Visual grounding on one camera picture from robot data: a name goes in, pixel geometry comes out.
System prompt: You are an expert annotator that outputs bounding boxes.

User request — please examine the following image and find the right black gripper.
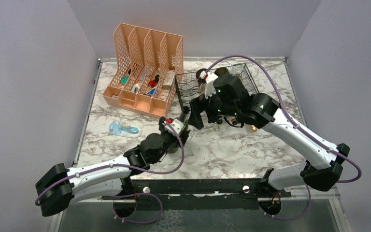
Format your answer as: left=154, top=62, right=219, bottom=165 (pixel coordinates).
left=188, top=88, right=239, bottom=130

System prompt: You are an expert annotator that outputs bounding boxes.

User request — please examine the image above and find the green bottle brown label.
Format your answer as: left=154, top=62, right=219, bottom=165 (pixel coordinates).
left=168, top=106, right=190, bottom=154

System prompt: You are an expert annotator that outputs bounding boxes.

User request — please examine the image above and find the green bottle tan label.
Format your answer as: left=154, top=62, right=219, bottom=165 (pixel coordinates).
left=196, top=68, right=207, bottom=94

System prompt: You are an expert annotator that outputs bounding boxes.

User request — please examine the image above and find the green bottle cream label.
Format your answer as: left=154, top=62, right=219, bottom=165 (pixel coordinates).
left=214, top=67, right=229, bottom=77

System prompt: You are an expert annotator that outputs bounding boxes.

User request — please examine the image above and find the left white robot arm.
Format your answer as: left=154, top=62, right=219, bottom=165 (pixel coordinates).
left=34, top=117, right=190, bottom=217

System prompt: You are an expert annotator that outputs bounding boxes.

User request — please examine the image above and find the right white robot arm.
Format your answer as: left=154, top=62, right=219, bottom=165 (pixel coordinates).
left=188, top=74, right=350, bottom=197

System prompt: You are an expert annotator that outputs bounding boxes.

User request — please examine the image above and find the red wine gold cap bottle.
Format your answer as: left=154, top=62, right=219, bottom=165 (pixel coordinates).
left=251, top=125, right=258, bottom=132

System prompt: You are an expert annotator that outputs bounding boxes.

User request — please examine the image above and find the small white box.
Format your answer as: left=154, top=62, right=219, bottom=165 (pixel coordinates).
left=162, top=70, right=175, bottom=90

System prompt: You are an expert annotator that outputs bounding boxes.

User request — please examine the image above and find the red small item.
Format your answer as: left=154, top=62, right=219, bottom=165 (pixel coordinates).
left=148, top=74, right=160, bottom=88

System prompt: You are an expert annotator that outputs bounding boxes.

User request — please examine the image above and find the blue item in blister pack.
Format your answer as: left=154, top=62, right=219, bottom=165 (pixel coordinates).
left=108, top=121, right=142, bottom=138

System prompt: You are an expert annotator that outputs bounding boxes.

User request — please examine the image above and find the peach plastic file organizer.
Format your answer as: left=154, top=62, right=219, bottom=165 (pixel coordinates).
left=103, top=23, right=184, bottom=118

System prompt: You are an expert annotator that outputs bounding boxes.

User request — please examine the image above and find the teal small item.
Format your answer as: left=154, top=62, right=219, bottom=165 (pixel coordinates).
left=120, top=75, right=129, bottom=85

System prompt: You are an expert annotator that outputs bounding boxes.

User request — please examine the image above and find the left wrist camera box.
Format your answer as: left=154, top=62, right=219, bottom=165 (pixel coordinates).
left=163, top=118, right=185, bottom=135

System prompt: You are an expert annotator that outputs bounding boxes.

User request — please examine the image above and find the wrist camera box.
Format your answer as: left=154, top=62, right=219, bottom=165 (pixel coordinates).
left=204, top=71, right=218, bottom=99
left=163, top=118, right=185, bottom=135

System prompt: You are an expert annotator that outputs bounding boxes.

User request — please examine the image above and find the black wire wine rack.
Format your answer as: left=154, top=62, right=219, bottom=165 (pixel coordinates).
left=175, top=64, right=261, bottom=127

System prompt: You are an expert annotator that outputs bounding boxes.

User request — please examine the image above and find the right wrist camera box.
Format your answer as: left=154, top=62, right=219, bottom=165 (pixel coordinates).
left=204, top=71, right=218, bottom=99

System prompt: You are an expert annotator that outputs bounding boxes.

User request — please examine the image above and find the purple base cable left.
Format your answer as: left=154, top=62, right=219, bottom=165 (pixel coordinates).
left=112, top=192, right=164, bottom=225

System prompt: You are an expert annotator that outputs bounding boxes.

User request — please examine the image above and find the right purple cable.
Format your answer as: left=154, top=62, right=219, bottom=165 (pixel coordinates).
left=204, top=55, right=363, bottom=184

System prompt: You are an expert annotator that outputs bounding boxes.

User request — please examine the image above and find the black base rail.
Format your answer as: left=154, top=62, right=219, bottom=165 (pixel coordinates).
left=101, top=178, right=291, bottom=211

